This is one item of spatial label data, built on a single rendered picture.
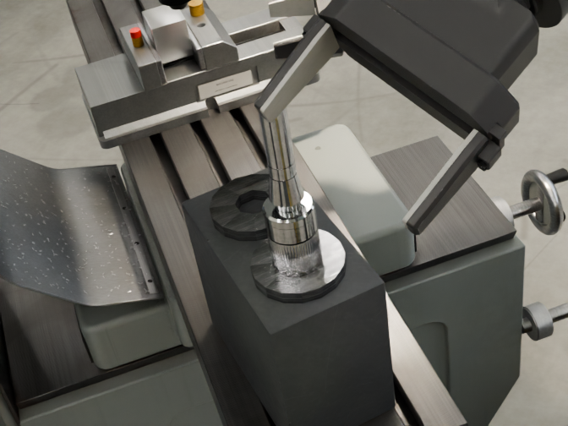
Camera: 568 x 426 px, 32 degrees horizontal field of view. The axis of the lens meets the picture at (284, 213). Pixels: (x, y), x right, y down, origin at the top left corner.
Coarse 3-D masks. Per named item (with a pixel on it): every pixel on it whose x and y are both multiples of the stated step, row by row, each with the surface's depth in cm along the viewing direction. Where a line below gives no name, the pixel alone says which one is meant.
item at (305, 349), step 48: (240, 192) 100; (192, 240) 105; (240, 240) 97; (336, 240) 93; (240, 288) 92; (288, 288) 89; (336, 288) 90; (384, 288) 90; (240, 336) 101; (288, 336) 88; (336, 336) 91; (384, 336) 94; (288, 384) 92; (336, 384) 95; (384, 384) 99
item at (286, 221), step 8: (304, 192) 88; (304, 200) 88; (312, 200) 87; (264, 208) 88; (272, 208) 87; (304, 208) 87; (312, 208) 87; (264, 216) 88; (272, 216) 86; (280, 216) 86; (288, 216) 86; (296, 216) 86; (304, 216) 86; (312, 216) 87; (272, 224) 87; (280, 224) 86; (288, 224) 86; (296, 224) 86; (304, 224) 87
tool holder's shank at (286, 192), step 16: (272, 128) 81; (288, 128) 82; (272, 144) 82; (288, 144) 82; (272, 160) 83; (288, 160) 83; (272, 176) 84; (288, 176) 84; (272, 192) 85; (288, 192) 85; (288, 208) 86
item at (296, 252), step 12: (276, 228) 87; (300, 228) 87; (312, 228) 88; (276, 240) 88; (288, 240) 87; (300, 240) 87; (312, 240) 88; (276, 252) 89; (288, 252) 88; (300, 252) 88; (312, 252) 89; (276, 264) 90; (288, 264) 89; (300, 264) 89; (312, 264) 90
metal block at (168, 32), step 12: (144, 12) 144; (156, 12) 143; (168, 12) 143; (180, 12) 142; (156, 24) 141; (168, 24) 140; (180, 24) 141; (156, 36) 141; (168, 36) 141; (180, 36) 142; (156, 48) 142; (168, 48) 142; (180, 48) 143; (168, 60) 144
